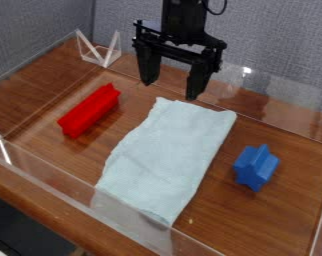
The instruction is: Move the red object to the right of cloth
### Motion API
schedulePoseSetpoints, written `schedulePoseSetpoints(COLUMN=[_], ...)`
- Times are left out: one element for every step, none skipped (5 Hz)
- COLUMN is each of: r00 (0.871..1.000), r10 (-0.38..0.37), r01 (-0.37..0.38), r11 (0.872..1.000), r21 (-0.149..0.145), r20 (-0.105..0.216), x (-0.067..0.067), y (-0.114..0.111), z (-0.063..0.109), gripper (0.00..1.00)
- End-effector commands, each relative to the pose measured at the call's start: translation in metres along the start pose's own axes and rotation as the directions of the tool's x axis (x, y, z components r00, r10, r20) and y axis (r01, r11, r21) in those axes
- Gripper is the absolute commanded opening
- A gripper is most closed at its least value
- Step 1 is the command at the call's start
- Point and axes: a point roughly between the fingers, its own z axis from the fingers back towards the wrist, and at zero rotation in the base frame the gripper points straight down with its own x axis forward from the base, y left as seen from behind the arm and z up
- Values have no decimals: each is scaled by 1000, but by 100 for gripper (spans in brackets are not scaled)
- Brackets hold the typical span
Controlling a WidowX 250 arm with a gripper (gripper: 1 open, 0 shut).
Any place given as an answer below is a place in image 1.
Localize clear acrylic enclosure wall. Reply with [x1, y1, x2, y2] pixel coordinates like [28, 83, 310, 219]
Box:
[0, 32, 322, 256]

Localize blue star-shaped block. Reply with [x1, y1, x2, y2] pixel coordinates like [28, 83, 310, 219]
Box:
[234, 144, 281, 192]

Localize clear acrylic corner bracket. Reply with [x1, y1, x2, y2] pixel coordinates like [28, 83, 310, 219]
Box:
[75, 29, 123, 68]

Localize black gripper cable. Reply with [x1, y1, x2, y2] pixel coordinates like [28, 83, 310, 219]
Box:
[204, 0, 228, 16]

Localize red rectangular block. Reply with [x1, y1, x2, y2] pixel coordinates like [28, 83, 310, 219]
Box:
[57, 83, 120, 138]

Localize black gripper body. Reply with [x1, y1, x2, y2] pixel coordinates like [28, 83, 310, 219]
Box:
[134, 0, 228, 72]

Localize light blue cloth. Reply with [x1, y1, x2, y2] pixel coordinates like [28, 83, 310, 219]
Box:
[95, 96, 239, 227]

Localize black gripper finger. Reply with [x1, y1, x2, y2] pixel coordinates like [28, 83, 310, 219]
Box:
[186, 64, 214, 100]
[136, 45, 162, 86]

